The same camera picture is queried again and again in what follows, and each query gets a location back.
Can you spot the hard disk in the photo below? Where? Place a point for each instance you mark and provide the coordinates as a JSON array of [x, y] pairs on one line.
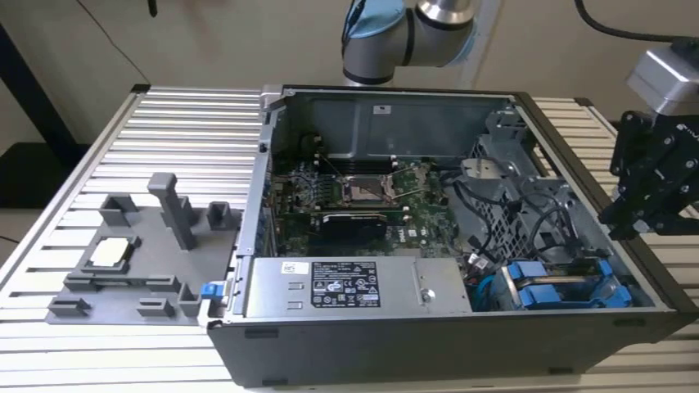
[[532, 270]]

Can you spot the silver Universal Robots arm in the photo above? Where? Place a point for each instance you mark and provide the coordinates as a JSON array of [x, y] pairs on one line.
[[376, 49]]

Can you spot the black perforated disk bay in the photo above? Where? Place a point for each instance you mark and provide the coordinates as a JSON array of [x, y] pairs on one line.
[[491, 221]]

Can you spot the blue disk carrier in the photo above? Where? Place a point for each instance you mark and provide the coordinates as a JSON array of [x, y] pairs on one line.
[[540, 296]]

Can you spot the black RAM slot bank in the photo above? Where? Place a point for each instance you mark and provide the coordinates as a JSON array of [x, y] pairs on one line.
[[360, 163]]

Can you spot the black table corner cap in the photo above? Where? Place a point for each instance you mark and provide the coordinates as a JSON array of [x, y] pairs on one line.
[[583, 102], [140, 87]]

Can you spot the silver metal drive cage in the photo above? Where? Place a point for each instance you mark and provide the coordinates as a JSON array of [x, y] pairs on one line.
[[502, 143]]

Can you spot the green motherboard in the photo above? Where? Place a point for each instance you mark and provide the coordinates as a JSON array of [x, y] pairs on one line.
[[426, 229]]

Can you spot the gray metal inner plate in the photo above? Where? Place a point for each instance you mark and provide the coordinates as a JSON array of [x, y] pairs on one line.
[[415, 131]]

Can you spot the CPU socket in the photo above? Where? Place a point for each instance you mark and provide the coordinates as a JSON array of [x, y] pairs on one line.
[[363, 196]]

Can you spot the black graphics card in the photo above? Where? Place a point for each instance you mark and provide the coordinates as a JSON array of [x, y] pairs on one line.
[[349, 233]]

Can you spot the black power supply label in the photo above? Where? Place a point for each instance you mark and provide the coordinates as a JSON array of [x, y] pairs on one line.
[[344, 286]]

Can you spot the black open PC case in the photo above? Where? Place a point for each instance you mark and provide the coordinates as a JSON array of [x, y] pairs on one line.
[[381, 352]]

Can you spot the silver power supply unit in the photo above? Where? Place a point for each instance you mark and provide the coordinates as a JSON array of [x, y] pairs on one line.
[[272, 294]]

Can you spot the blue case latch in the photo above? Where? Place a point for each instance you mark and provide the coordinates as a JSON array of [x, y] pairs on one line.
[[209, 291]]

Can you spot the gray parts rack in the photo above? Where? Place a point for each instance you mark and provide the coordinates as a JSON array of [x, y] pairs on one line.
[[152, 254]]

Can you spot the black hanging object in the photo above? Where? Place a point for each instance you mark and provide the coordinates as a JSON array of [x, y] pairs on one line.
[[152, 8]]

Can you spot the silver CPU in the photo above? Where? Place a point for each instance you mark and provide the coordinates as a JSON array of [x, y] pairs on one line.
[[109, 251]]

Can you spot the black desk frame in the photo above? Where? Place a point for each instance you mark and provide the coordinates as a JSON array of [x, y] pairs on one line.
[[43, 176]]

